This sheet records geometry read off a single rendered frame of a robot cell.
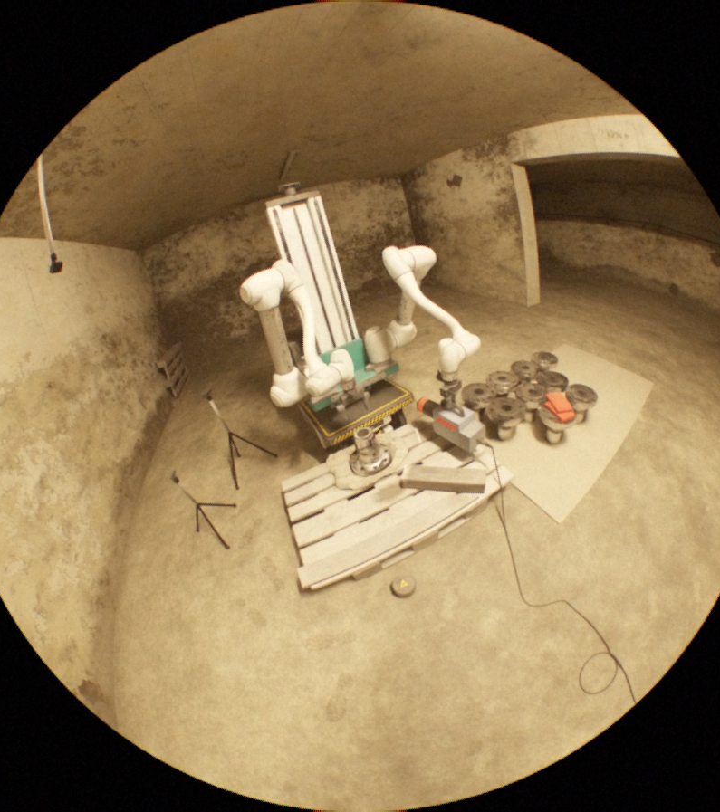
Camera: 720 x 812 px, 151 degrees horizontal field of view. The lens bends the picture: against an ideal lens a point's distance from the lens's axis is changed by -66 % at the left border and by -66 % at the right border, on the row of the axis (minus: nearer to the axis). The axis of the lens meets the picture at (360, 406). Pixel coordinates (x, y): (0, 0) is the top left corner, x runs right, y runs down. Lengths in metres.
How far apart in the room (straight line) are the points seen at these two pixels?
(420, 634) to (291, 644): 0.62
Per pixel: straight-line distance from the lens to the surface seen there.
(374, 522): 1.44
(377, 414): 1.79
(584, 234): 10.07
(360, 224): 6.55
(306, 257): 1.78
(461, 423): 1.49
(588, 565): 1.61
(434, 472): 1.48
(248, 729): 1.65
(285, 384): 1.48
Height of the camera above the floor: 1.35
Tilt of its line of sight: 33 degrees down
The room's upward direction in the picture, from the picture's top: 16 degrees counter-clockwise
